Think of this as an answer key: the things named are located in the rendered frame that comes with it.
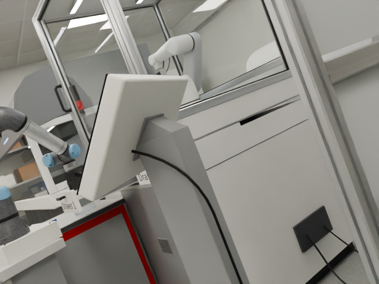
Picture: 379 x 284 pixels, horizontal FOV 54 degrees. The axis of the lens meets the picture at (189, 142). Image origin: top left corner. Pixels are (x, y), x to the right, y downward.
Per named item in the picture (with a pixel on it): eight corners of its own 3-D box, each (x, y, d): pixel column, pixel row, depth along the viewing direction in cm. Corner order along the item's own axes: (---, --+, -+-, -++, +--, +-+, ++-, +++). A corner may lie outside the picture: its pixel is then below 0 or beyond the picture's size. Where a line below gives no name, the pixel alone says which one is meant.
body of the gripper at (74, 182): (71, 191, 222) (64, 173, 222) (85, 186, 225) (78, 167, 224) (71, 192, 215) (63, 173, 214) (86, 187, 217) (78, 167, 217)
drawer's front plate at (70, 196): (79, 212, 174) (70, 190, 174) (64, 212, 198) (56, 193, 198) (83, 211, 175) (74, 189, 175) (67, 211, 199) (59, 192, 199)
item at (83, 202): (80, 208, 176) (75, 196, 176) (67, 208, 198) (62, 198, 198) (150, 175, 198) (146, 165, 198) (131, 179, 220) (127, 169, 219)
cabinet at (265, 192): (250, 353, 162) (182, 182, 158) (147, 304, 248) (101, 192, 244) (364, 245, 214) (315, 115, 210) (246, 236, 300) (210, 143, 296)
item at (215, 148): (181, 181, 159) (169, 150, 158) (102, 192, 244) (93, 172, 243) (313, 115, 211) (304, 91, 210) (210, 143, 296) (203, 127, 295)
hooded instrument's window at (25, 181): (49, 195, 260) (23, 134, 257) (14, 201, 409) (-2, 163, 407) (178, 140, 322) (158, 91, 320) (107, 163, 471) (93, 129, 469)
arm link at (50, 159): (52, 151, 201) (66, 146, 211) (38, 156, 206) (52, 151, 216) (57, 164, 202) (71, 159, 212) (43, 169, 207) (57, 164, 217)
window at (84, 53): (159, 141, 166) (77, -66, 161) (97, 163, 237) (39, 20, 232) (161, 141, 166) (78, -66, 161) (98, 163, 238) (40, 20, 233)
